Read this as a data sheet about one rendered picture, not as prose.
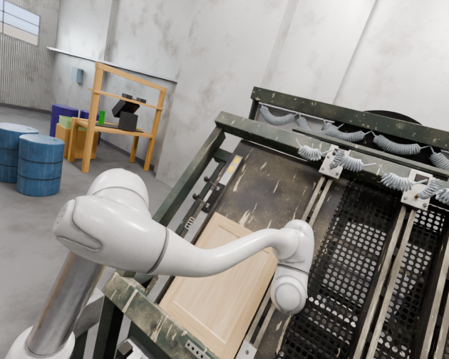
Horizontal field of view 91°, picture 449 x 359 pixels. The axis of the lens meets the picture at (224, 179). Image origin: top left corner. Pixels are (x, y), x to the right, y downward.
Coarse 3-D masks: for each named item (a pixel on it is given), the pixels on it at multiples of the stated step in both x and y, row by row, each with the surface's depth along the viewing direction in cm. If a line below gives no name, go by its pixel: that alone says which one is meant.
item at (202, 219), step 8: (232, 160) 140; (240, 160) 139; (224, 176) 136; (232, 176) 137; (224, 184) 133; (216, 200) 130; (200, 216) 128; (208, 216) 129; (192, 224) 126; (200, 224) 125; (192, 232) 124; (192, 240) 123; (160, 280) 116; (168, 280) 117; (152, 288) 115; (160, 288) 114; (152, 296) 114; (160, 296) 116
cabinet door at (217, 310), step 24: (216, 216) 128; (216, 240) 122; (240, 264) 113; (264, 264) 111; (192, 288) 113; (216, 288) 111; (240, 288) 108; (264, 288) 106; (168, 312) 111; (192, 312) 108; (216, 312) 106; (240, 312) 104; (216, 336) 102; (240, 336) 100
